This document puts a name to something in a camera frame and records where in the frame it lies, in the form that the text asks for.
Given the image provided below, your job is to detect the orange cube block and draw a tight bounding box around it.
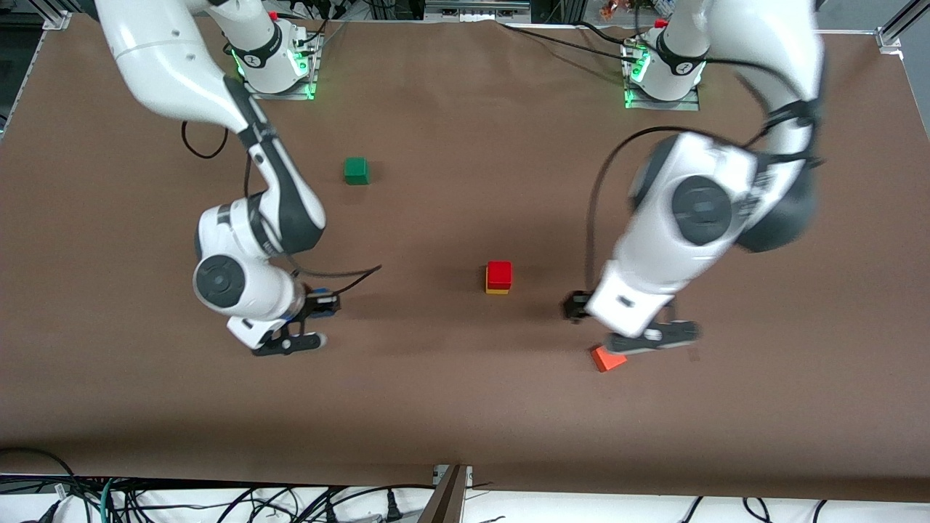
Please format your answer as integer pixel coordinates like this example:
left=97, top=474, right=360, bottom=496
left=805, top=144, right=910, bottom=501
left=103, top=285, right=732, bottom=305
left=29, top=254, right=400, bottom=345
left=591, top=346, right=628, bottom=373

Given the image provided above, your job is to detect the brown paper table cover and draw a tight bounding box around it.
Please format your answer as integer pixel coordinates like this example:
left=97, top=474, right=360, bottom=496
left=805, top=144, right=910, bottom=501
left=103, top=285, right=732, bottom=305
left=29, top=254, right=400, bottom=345
left=0, top=13, right=930, bottom=503

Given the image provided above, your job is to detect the aluminium profile beam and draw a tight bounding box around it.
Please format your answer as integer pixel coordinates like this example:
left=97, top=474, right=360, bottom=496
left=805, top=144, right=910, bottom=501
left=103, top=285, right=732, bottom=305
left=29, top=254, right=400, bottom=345
left=418, top=465, right=469, bottom=523

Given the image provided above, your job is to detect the silver bar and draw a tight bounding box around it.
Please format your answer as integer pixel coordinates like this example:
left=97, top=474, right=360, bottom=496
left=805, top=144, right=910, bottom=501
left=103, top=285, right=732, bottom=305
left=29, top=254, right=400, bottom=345
left=424, top=0, right=532, bottom=20

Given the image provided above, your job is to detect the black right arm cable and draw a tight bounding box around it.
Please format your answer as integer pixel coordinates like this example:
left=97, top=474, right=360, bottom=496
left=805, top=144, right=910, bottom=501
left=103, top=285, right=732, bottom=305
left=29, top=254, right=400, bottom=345
left=181, top=120, right=383, bottom=297

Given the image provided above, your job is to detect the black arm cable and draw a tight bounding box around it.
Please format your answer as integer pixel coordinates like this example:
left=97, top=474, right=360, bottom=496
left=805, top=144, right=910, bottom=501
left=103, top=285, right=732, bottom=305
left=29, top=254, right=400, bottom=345
left=181, top=120, right=383, bottom=297
left=585, top=57, right=823, bottom=291

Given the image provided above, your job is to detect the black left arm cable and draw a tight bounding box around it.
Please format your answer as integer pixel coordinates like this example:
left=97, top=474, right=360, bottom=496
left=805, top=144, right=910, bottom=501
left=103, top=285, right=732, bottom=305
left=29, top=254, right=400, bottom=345
left=585, top=57, right=823, bottom=291

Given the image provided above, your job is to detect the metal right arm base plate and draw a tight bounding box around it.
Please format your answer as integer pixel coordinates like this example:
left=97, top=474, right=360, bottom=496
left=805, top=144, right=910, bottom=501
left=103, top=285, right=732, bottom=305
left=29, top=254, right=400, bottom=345
left=240, top=28, right=322, bottom=101

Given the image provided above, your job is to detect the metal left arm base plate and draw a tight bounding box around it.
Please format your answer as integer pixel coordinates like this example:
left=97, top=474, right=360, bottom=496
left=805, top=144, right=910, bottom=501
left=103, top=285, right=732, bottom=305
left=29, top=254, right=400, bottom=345
left=622, top=38, right=701, bottom=112

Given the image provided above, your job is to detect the black cable on table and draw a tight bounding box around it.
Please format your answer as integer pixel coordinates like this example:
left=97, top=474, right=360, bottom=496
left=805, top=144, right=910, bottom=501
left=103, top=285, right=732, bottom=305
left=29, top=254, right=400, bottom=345
left=498, top=20, right=647, bottom=63

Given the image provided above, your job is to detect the black looped cable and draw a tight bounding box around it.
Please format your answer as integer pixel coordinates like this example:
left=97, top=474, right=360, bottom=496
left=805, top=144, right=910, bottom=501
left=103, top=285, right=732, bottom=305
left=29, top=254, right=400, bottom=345
left=0, top=447, right=81, bottom=502

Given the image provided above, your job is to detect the aluminium frame corner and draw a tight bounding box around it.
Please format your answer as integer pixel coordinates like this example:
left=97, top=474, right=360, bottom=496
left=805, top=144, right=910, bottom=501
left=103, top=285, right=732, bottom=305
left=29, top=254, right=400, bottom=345
left=876, top=0, right=930, bottom=53
left=40, top=0, right=75, bottom=31

